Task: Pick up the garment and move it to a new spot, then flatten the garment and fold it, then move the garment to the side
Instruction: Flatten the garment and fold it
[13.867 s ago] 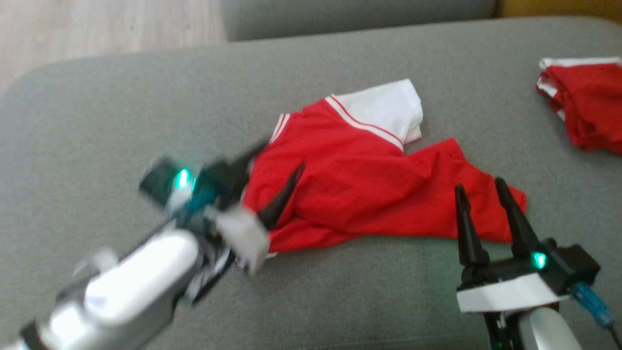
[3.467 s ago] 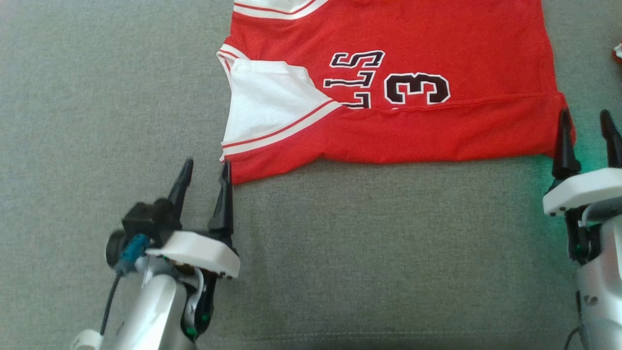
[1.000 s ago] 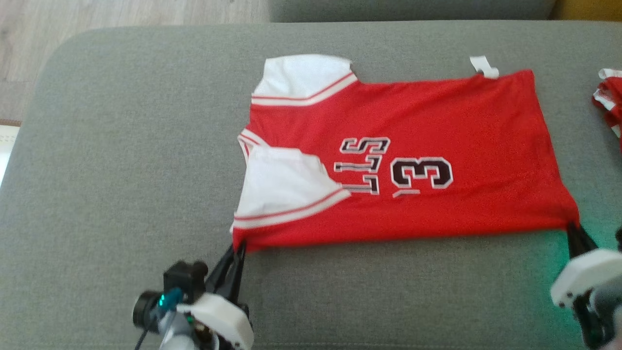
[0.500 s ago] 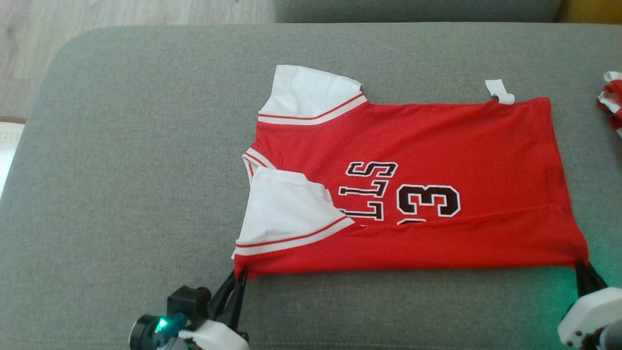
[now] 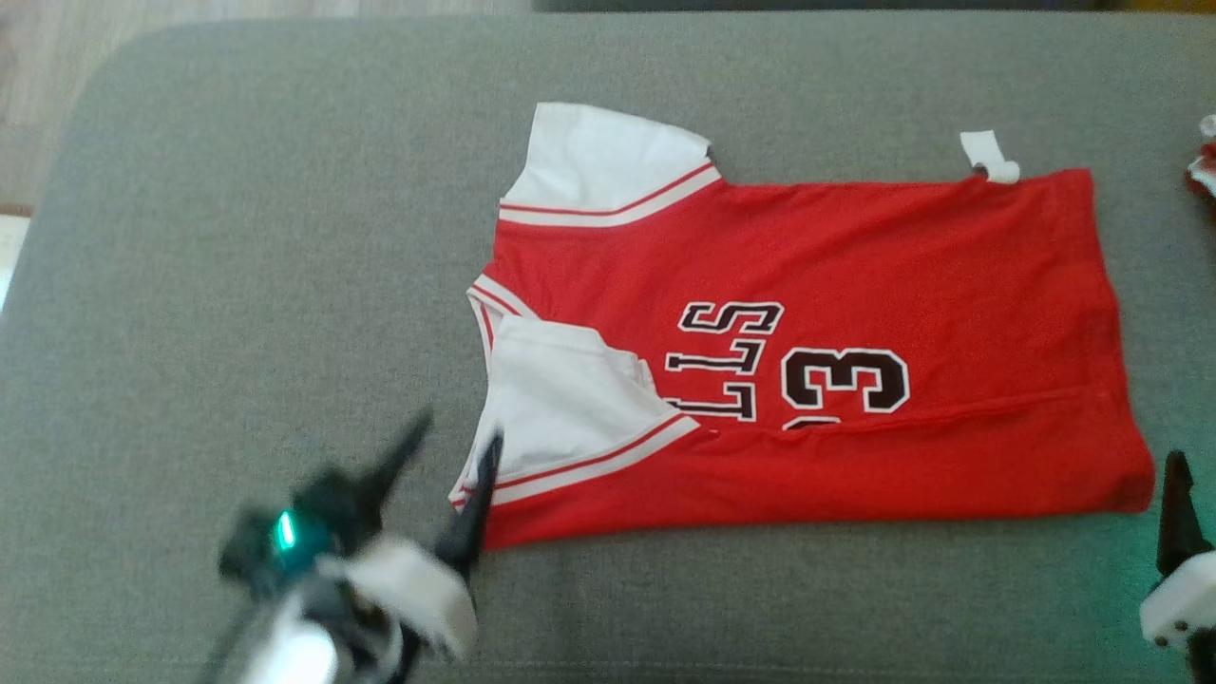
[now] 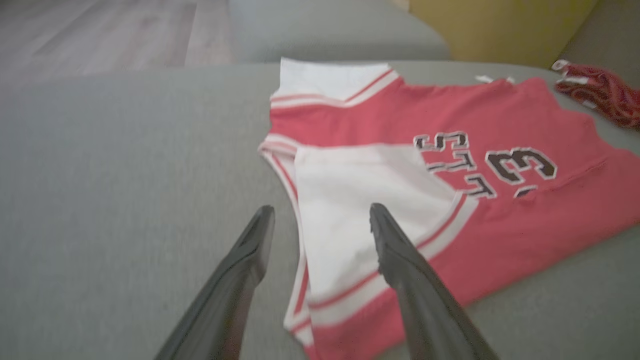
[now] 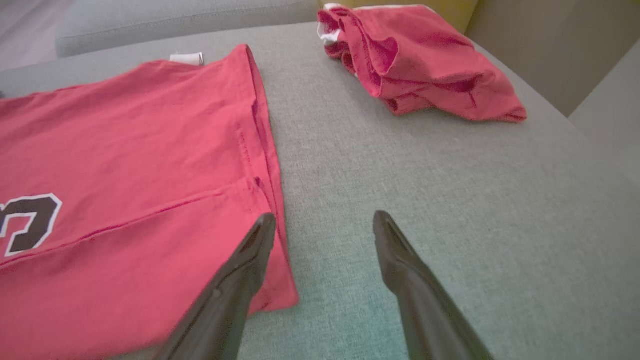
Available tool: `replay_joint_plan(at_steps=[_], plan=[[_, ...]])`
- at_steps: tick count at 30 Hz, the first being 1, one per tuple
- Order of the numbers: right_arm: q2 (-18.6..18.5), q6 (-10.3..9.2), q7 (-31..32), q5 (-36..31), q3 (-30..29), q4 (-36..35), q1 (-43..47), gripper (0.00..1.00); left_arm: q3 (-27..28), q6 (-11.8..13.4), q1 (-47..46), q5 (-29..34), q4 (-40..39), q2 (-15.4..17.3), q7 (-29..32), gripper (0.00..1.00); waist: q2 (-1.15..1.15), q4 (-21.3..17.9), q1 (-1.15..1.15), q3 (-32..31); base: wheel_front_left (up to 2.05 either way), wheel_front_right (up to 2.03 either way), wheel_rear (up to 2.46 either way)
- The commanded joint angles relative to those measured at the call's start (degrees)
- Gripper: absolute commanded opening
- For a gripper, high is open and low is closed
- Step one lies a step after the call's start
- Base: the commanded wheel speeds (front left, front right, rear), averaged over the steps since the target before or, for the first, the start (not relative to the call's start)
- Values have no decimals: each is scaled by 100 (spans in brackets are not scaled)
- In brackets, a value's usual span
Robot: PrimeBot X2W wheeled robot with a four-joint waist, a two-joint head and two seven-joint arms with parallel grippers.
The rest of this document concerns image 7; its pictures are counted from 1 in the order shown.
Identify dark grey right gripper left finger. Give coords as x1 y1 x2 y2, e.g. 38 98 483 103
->
152 212 277 360

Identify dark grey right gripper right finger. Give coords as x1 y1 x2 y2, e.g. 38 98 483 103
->
372 210 496 360

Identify red mesh jersey white stripes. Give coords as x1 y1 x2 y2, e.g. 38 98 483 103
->
0 44 301 360

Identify red shorts white band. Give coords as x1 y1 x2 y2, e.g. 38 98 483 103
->
316 3 528 123

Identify large grey fabric ottoman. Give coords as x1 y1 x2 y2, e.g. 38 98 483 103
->
0 20 640 360

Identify grey sofa seat cushion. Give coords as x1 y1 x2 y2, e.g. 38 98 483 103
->
54 0 321 58

